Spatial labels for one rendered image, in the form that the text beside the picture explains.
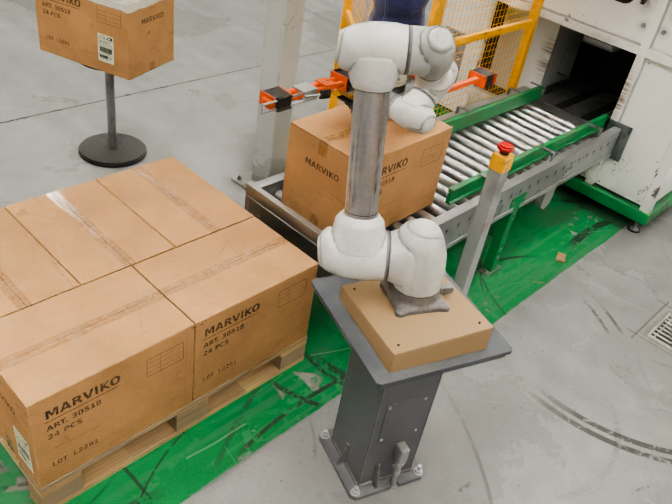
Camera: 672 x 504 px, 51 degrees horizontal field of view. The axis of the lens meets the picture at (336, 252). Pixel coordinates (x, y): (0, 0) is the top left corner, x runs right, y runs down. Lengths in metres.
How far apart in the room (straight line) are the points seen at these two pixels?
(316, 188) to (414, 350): 1.04
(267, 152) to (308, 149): 1.25
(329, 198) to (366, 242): 0.81
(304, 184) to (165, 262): 0.67
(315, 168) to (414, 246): 0.90
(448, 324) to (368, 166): 0.55
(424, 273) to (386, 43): 0.68
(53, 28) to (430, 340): 2.84
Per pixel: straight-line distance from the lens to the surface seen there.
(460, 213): 3.20
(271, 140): 4.04
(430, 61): 1.93
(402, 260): 2.09
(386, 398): 2.38
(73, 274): 2.69
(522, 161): 3.80
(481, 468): 2.95
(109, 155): 4.44
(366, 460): 2.62
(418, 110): 2.46
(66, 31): 4.14
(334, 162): 2.77
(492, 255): 3.88
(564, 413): 3.30
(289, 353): 3.02
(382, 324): 2.14
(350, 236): 2.06
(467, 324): 2.20
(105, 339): 2.42
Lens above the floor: 2.22
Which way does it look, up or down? 36 degrees down
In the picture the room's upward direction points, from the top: 10 degrees clockwise
